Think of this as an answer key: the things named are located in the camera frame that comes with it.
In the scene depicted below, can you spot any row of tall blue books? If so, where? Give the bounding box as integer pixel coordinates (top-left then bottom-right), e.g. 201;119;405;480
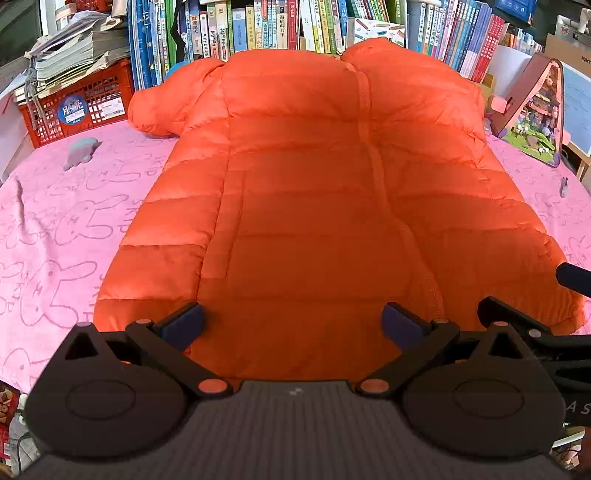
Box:
128;0;190;90

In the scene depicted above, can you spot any row of green yellow books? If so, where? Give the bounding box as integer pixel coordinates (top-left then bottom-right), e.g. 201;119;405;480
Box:
298;0;407;54

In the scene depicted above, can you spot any orange down jacket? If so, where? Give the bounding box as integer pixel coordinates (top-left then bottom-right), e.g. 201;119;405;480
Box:
92;44;587;384

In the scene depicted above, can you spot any white window frame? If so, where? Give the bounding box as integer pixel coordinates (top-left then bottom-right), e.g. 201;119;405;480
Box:
0;0;43;61

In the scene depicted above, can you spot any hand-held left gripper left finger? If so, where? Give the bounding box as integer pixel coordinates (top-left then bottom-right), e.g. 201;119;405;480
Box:
65;302;234;399

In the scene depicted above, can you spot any white framed board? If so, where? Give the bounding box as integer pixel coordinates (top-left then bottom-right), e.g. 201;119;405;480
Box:
561;62;591;155

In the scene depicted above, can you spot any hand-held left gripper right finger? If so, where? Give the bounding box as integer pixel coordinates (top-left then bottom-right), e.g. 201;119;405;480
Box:
356;302;525;398

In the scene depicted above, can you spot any triangular miniature house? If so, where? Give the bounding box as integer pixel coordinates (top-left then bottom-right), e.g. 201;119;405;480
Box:
489;52;566;167

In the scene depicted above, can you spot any cardboard box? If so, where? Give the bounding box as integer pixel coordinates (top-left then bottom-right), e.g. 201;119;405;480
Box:
545;33;591;65

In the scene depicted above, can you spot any blue printed box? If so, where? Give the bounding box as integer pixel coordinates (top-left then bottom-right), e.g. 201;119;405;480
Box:
494;0;536;21

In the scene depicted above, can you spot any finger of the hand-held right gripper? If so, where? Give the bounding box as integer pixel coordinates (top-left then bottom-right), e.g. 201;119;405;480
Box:
555;262;591;298
478;296;591;354

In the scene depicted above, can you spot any red plastic crate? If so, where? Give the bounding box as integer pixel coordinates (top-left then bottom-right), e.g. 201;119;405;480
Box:
18;58;134;148

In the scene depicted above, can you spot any pink rabbit-print blanket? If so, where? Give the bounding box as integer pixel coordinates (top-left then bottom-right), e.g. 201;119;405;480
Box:
0;115;591;398

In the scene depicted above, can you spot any white plastic stand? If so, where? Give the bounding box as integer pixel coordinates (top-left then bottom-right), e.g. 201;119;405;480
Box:
556;14;591;38

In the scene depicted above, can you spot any small grey toy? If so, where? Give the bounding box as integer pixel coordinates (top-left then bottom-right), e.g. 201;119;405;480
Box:
64;137;101;171

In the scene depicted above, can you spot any large white paper sheet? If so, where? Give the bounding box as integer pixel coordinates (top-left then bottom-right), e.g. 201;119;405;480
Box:
0;85;29;168

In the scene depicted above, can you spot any white pencil-print box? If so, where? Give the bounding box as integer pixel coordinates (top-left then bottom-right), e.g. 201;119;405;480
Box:
346;17;407;49

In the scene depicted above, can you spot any stack of papers and magazines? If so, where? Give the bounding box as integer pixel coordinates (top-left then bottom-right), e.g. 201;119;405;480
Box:
14;11;132;100

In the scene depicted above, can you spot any row of pastel books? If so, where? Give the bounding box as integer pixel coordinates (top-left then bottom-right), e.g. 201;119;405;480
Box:
416;0;509;84

